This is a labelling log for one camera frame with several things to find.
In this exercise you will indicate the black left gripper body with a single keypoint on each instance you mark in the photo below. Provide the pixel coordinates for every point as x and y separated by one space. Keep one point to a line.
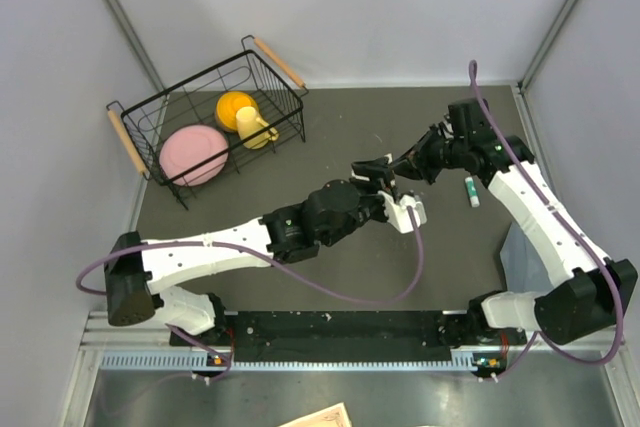
371 203

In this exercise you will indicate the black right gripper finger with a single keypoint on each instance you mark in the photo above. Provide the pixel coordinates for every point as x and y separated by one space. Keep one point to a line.
412 159
412 172

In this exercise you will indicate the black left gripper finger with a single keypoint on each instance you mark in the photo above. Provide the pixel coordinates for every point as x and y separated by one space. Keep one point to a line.
388 185
369 168

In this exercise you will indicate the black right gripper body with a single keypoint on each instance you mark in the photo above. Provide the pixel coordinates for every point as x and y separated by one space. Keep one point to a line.
445 153

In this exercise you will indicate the grey blue envelope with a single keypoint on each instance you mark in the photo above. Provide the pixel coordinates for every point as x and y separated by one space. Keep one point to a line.
522 266

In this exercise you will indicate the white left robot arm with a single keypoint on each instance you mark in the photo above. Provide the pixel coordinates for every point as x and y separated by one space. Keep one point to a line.
144 279

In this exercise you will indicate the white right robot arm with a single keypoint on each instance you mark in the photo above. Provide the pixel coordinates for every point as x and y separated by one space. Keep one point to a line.
589 291

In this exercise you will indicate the green white glue stick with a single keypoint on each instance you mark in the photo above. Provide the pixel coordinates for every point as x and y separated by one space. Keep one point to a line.
472 192

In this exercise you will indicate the pale yellow mug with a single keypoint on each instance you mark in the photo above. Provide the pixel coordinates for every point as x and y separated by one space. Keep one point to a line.
253 130

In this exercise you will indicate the orange bowl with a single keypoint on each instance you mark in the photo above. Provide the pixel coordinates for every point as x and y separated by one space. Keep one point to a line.
227 107

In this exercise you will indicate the pink plate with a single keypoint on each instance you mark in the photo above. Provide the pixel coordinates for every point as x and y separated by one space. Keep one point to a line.
193 155

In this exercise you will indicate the brown patterned paper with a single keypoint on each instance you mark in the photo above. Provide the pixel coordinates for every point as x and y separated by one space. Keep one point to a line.
333 416

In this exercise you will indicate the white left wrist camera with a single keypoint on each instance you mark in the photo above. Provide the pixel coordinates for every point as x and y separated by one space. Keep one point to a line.
404 213

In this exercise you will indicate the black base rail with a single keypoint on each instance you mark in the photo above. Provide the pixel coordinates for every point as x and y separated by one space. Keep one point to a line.
338 336

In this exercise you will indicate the black wire dish basket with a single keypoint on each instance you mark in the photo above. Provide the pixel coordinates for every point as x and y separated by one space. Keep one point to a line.
146 127

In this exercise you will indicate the grey slotted cable duct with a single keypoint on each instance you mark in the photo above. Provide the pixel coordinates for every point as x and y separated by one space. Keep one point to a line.
198 360

